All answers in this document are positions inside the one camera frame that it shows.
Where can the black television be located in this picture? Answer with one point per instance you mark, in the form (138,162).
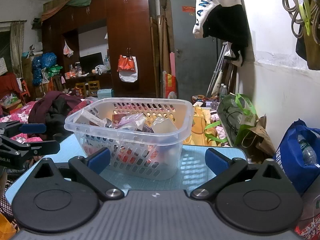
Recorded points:
(90,62)

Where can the white black hanging jacket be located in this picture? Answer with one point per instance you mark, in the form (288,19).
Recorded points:
(225,20)

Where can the dark maroon clothes pile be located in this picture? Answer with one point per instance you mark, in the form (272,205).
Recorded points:
(52,111)

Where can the clear plastic basket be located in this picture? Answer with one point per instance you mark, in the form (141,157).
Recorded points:
(149,155)

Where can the blue shopping bag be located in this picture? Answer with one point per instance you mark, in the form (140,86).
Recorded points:
(289,155)

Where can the blue table mat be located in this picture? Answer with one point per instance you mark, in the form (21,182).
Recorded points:
(191,173)

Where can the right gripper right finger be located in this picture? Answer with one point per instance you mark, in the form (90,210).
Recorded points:
(227,171)

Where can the brown paper bag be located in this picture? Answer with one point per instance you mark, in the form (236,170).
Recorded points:
(257,138)

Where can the dark red wooden wardrobe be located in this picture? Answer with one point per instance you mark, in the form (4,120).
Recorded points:
(128,27)

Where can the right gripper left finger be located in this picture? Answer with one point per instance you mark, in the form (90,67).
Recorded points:
(87,170)

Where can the white red carton box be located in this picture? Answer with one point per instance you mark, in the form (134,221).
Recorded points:
(87,118)

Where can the blue plastic bag pile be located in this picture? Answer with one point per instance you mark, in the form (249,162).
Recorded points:
(44,67)

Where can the grey door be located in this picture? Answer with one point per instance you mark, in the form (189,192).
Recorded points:
(195,59)

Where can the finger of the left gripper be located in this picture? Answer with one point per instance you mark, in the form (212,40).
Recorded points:
(41,147)
(13,128)

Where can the purple clear packet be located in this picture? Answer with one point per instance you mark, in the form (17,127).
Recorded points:
(133,122)

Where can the red white hanging bag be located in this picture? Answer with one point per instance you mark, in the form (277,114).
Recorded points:
(127,69)

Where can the orange yellow blanket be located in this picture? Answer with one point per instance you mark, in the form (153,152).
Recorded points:
(200,124)

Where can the green patterned bag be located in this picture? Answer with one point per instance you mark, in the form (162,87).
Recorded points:
(237,115)

